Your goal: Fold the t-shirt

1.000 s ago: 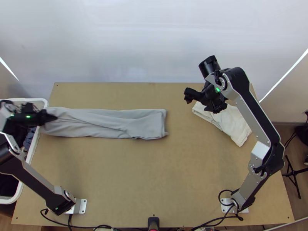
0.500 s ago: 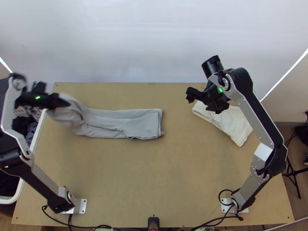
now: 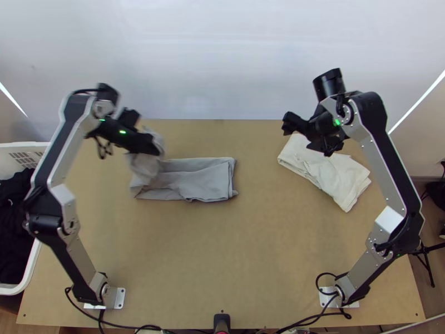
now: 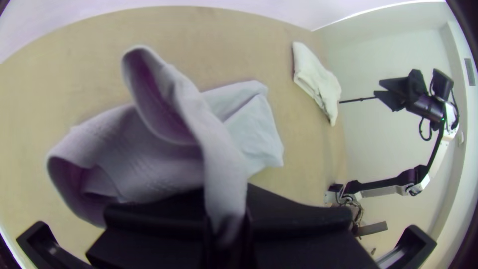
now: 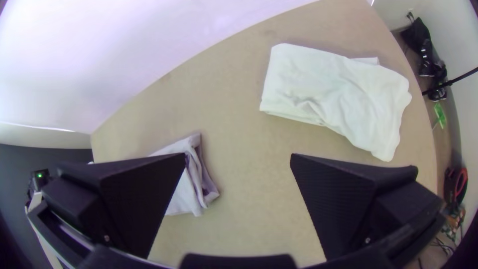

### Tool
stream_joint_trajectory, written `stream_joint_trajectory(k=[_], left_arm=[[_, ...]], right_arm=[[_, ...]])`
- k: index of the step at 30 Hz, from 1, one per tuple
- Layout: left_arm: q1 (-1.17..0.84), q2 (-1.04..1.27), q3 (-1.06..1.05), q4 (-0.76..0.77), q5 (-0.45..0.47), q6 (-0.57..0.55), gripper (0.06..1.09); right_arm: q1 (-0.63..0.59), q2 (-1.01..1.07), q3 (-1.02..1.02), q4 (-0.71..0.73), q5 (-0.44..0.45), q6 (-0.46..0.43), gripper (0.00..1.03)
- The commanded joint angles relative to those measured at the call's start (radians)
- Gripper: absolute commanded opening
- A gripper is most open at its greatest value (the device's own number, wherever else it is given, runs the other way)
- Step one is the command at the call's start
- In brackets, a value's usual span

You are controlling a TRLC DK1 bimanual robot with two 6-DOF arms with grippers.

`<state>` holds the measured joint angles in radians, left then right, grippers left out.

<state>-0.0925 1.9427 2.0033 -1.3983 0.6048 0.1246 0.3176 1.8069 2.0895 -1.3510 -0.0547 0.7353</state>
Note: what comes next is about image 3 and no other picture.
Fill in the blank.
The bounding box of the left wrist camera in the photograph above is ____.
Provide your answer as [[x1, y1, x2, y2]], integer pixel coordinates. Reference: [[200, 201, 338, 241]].
[[121, 107, 142, 129]]

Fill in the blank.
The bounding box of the black mount post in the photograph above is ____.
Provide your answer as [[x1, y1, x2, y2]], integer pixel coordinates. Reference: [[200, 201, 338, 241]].
[[212, 313, 233, 334]]

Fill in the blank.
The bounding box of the black tripod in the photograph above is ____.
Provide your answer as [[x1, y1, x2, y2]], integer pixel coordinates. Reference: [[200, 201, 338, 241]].
[[399, 242, 445, 289]]

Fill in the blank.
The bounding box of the cream t-shirt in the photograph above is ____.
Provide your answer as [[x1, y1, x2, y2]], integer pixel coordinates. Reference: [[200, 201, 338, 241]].
[[276, 134, 372, 213]]

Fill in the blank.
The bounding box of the white laundry basket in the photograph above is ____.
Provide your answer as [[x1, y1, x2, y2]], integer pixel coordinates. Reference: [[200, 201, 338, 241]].
[[0, 141, 50, 297]]

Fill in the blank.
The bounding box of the heap of clothes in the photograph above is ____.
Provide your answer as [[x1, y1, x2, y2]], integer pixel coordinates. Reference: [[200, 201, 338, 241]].
[[0, 168, 37, 286]]

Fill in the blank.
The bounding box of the grey t-shirt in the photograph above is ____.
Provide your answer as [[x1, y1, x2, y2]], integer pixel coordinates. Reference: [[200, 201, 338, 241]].
[[127, 134, 240, 203]]

